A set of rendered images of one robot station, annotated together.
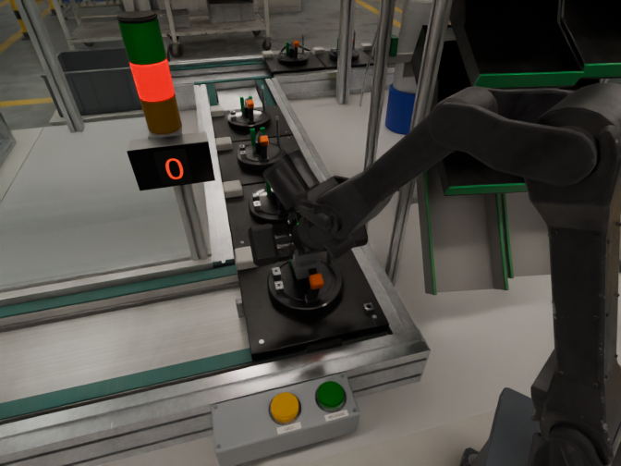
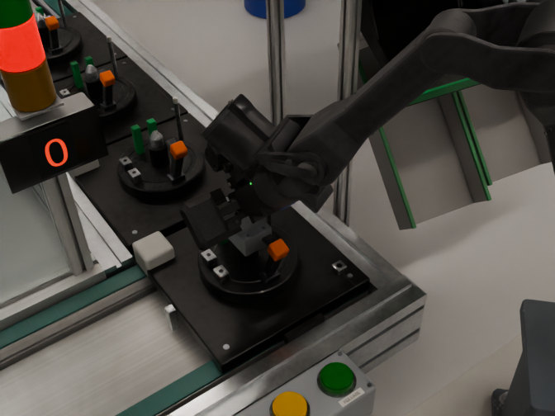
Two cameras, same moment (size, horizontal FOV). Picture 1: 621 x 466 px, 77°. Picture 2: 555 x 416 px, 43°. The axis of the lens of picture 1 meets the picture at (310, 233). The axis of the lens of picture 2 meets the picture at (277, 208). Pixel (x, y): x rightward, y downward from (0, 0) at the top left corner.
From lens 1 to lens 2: 0.29 m
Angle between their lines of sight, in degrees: 14
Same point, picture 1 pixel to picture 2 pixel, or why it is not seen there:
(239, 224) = (117, 208)
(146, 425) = not seen: outside the picture
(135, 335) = (36, 399)
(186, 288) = (79, 316)
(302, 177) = (258, 125)
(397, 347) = (388, 303)
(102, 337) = not seen: outside the picture
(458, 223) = (415, 134)
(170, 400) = not seen: outside the picture
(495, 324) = (481, 248)
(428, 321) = (403, 267)
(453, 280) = (427, 205)
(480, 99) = (462, 24)
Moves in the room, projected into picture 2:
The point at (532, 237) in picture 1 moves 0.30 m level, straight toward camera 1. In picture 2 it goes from (499, 130) to (483, 269)
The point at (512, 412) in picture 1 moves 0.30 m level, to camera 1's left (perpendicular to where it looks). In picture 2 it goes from (538, 321) to (287, 407)
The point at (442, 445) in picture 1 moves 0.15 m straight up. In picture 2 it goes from (467, 398) to (486, 328)
